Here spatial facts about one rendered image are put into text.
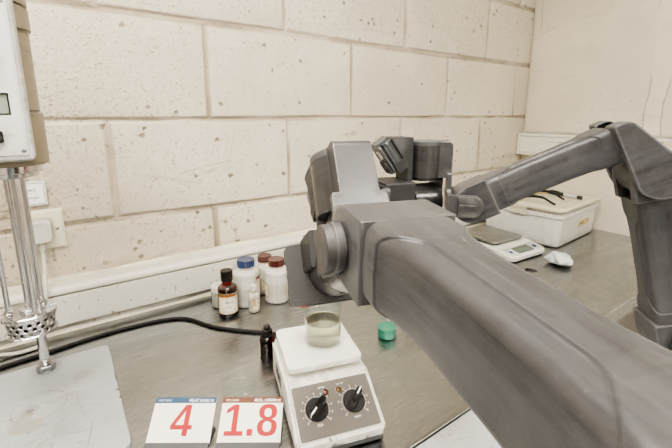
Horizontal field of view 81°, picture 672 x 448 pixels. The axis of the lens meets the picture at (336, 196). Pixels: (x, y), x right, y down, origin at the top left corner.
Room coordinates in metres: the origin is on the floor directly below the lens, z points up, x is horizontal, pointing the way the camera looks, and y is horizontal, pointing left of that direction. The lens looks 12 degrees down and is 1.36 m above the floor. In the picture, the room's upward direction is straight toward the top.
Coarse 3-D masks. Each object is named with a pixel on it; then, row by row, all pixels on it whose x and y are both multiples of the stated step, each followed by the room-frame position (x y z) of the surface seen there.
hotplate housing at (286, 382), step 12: (276, 348) 0.61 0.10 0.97; (276, 360) 0.59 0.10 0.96; (360, 360) 0.57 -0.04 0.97; (276, 372) 0.59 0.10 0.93; (312, 372) 0.54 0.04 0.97; (324, 372) 0.54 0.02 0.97; (336, 372) 0.54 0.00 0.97; (348, 372) 0.54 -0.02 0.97; (360, 372) 0.54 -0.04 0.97; (288, 384) 0.51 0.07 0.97; (300, 384) 0.51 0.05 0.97; (288, 396) 0.50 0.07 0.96; (288, 408) 0.49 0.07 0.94; (288, 420) 0.49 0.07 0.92; (348, 432) 0.47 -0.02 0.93; (360, 432) 0.47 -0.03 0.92; (372, 432) 0.47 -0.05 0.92; (300, 444) 0.45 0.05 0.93; (312, 444) 0.45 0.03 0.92; (324, 444) 0.45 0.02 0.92; (336, 444) 0.46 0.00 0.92; (348, 444) 0.47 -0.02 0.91
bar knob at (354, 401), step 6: (348, 390) 0.51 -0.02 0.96; (354, 390) 0.51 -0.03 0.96; (360, 390) 0.50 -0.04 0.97; (348, 396) 0.50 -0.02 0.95; (354, 396) 0.49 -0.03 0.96; (360, 396) 0.50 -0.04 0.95; (348, 402) 0.50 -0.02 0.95; (354, 402) 0.48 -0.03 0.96; (360, 402) 0.50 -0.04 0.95; (348, 408) 0.49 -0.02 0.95; (354, 408) 0.49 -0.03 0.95; (360, 408) 0.49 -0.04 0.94
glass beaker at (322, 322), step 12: (312, 312) 0.57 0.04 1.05; (324, 312) 0.56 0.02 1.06; (336, 312) 0.57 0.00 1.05; (312, 324) 0.57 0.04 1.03; (324, 324) 0.56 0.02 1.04; (336, 324) 0.57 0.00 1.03; (312, 336) 0.57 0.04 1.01; (324, 336) 0.56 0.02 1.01; (336, 336) 0.57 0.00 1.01; (312, 348) 0.57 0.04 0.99; (324, 348) 0.56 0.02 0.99
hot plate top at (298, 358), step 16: (288, 336) 0.61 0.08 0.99; (304, 336) 0.61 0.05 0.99; (288, 352) 0.56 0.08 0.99; (304, 352) 0.56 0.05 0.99; (320, 352) 0.56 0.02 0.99; (336, 352) 0.56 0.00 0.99; (352, 352) 0.56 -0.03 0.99; (288, 368) 0.52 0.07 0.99; (304, 368) 0.52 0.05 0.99; (320, 368) 0.53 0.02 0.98
